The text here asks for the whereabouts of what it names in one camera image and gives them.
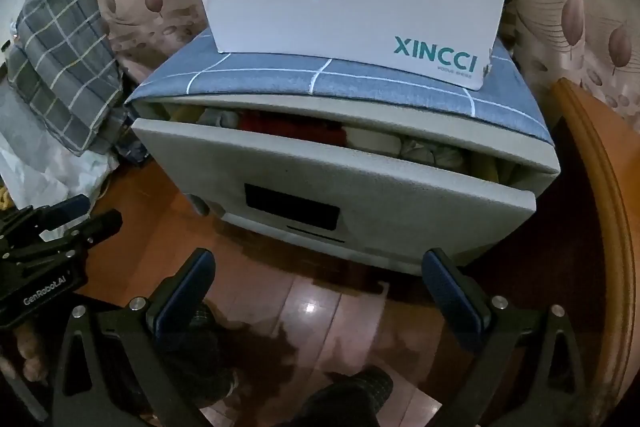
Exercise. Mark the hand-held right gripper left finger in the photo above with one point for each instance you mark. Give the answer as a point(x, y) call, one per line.
point(185, 297)

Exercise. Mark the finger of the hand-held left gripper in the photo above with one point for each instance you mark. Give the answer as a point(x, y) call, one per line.
point(95, 228)
point(65, 209)

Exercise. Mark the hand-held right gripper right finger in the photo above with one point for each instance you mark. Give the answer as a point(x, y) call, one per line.
point(450, 294)

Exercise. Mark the grey drawer with wooden inside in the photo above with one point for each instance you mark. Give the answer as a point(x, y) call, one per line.
point(400, 217)

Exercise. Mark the light grey underwear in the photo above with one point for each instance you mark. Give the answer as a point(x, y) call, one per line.
point(430, 152)

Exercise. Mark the plain grey underwear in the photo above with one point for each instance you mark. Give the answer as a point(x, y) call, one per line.
point(226, 119)

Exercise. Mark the beige patterned underwear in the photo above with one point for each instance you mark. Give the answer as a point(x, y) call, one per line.
point(372, 141)

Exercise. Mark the grey lower drawer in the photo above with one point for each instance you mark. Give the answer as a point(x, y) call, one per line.
point(325, 249)

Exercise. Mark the person's left hand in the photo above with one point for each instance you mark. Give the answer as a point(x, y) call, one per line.
point(30, 352)

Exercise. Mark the white floral cloth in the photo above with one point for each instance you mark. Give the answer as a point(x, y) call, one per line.
point(30, 172)

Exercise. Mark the dark printed bag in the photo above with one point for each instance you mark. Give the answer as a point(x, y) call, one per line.
point(131, 153)

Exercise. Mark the dark plaid slipper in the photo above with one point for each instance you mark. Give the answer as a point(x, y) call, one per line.
point(350, 394)

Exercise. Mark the grey plaid cloth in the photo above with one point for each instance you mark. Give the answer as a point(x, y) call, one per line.
point(60, 57)

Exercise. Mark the grey nightstand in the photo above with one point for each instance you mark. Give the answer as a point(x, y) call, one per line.
point(542, 159)

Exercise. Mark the brown wooden furniture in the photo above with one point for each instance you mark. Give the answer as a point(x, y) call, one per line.
point(600, 207)

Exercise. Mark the white box with teal print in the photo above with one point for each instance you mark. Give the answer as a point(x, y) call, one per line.
point(350, 7)

